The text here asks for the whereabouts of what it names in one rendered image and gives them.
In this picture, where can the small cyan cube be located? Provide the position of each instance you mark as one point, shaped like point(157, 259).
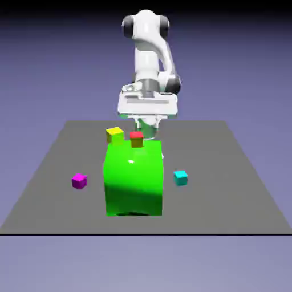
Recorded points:
point(180, 178)

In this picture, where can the small magenta cube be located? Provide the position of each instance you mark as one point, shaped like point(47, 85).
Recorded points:
point(79, 181)

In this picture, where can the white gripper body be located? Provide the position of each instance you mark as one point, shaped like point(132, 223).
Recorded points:
point(148, 107)

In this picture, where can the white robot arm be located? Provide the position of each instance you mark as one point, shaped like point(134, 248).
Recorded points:
point(146, 41)

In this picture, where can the large green box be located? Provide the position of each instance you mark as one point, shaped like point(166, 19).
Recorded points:
point(133, 178)

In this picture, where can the small yellow cube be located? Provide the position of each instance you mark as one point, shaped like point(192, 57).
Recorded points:
point(115, 135)

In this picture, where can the small red cube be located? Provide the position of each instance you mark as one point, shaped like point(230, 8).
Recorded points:
point(136, 139)

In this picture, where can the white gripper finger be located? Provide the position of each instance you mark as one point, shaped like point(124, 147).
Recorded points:
point(157, 122)
point(138, 123)

